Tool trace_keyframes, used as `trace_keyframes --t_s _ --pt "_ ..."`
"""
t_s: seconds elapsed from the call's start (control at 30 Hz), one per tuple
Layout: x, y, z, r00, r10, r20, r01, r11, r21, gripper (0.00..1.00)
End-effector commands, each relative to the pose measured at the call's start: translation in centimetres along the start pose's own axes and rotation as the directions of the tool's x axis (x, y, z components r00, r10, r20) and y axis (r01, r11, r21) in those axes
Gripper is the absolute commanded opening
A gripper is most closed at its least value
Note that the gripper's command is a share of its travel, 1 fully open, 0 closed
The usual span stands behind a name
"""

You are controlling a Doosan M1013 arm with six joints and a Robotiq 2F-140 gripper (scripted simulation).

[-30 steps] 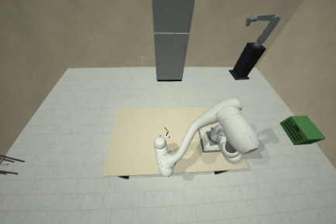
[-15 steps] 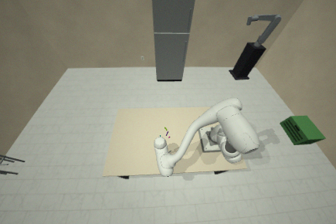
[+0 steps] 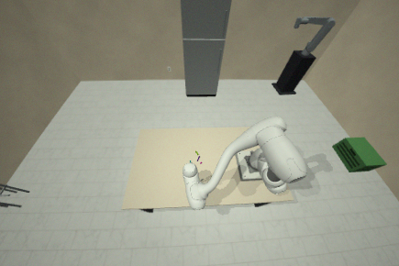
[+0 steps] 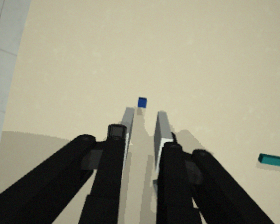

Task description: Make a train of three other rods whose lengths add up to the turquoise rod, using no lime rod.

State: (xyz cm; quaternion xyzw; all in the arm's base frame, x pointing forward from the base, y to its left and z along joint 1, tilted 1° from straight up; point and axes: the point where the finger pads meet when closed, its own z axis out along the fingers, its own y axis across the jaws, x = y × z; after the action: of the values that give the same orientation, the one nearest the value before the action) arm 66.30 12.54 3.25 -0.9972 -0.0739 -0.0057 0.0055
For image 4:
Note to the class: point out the small blue block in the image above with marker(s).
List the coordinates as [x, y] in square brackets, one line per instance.
[142, 102]

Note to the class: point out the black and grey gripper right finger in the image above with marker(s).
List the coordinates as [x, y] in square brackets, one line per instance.
[221, 199]

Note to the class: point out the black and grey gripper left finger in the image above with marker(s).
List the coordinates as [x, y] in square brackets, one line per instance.
[42, 194]

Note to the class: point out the turquoise rod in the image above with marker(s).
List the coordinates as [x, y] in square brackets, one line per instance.
[269, 159]

